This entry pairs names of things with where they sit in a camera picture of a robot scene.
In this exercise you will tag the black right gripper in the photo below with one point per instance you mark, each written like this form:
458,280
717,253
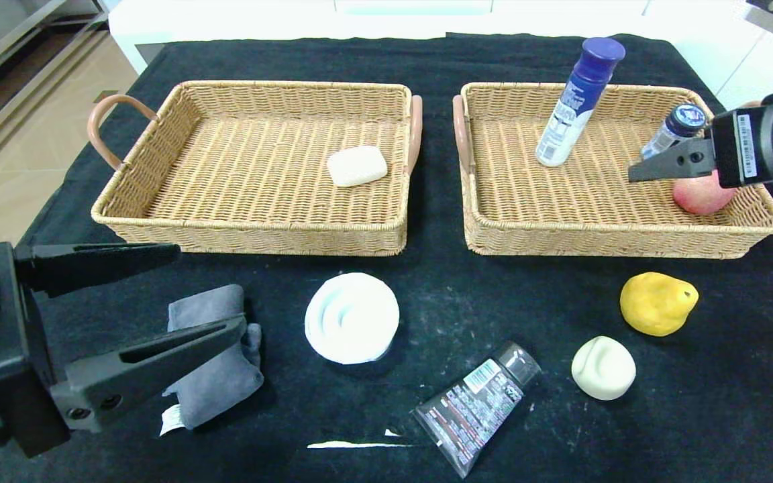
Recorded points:
740,148

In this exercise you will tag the blue cap spray can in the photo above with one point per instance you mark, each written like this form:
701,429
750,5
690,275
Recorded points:
564,134

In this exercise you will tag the yellow pear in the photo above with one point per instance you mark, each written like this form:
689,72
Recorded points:
655,305

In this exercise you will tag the pale cream bun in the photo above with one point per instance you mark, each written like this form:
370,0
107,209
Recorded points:
603,369

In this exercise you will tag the wicker basket holding apple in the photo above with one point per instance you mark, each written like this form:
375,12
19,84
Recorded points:
561,201

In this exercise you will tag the wicker basket holding soap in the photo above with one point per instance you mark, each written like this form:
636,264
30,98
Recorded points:
259,201

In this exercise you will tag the red apple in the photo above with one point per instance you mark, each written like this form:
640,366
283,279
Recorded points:
698,198

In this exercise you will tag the small dark cap bottle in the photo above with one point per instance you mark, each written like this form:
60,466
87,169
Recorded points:
682,121

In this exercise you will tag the grey folded cloth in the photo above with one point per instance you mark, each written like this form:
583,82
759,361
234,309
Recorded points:
209,305

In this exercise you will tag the white tape roll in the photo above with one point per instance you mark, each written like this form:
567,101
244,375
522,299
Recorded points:
351,318

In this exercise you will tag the white paper strip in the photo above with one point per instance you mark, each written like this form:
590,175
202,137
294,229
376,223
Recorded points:
346,444

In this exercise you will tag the black table cloth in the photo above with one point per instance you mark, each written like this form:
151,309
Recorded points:
427,60

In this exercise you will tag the white soap bar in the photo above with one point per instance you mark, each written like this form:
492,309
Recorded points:
357,166

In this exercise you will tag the black squeeze tube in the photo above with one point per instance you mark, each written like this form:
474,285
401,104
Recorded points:
474,409

